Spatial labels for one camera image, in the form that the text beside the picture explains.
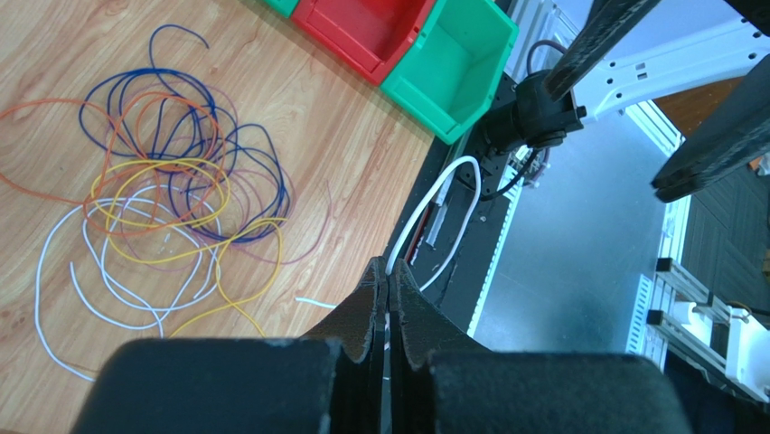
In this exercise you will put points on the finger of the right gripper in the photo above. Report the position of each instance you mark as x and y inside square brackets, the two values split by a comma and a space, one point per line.
[608, 23]
[736, 133]

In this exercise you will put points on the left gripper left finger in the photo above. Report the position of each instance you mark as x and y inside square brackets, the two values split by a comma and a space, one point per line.
[328, 380]

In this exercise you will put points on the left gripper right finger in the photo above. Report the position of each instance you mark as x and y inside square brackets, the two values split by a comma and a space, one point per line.
[443, 381]

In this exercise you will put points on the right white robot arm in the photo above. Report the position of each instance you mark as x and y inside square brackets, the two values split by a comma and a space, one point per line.
[632, 51]

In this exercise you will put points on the near green plastic bin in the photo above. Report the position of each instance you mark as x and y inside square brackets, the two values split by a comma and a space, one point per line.
[448, 78]

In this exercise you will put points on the green plastic bin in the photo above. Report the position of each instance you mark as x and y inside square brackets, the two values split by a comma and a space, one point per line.
[448, 78]
[283, 7]

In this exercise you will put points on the red plastic bin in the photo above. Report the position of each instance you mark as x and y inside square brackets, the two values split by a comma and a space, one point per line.
[370, 36]

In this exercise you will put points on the far green plastic bin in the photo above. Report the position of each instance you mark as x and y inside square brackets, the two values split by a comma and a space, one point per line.
[283, 7]

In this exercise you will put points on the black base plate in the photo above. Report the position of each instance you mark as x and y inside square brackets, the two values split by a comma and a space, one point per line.
[431, 235]

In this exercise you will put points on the grey slotted cable duct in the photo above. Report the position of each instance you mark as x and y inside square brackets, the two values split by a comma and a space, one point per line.
[505, 171]

